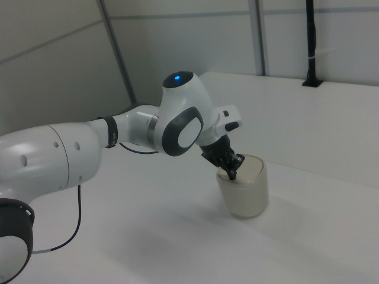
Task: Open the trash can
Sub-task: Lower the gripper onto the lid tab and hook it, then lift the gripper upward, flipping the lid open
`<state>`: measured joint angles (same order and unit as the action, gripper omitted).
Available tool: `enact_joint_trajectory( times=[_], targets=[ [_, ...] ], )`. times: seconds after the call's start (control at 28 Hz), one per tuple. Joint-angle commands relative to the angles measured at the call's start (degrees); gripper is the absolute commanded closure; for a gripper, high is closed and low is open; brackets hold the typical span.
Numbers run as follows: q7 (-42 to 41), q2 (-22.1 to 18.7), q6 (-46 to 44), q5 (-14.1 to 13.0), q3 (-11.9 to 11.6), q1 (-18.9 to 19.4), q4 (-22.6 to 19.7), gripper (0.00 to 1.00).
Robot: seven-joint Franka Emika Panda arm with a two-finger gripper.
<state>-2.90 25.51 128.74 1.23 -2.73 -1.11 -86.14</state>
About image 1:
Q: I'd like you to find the black velcro cable strap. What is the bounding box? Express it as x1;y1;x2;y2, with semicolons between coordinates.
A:
104;116;120;148

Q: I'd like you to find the grey partition post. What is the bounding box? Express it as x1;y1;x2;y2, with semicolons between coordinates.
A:
99;0;137;105
255;0;270;76

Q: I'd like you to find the black clamped camera pole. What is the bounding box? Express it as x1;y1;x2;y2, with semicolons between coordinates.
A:
301;0;323;88

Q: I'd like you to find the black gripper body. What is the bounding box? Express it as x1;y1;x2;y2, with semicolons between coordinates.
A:
198;133;235;170

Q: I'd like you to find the small white trash can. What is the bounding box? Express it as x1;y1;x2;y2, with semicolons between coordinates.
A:
216;153;269;220

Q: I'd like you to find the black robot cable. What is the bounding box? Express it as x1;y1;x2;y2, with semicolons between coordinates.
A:
31;141;160;254

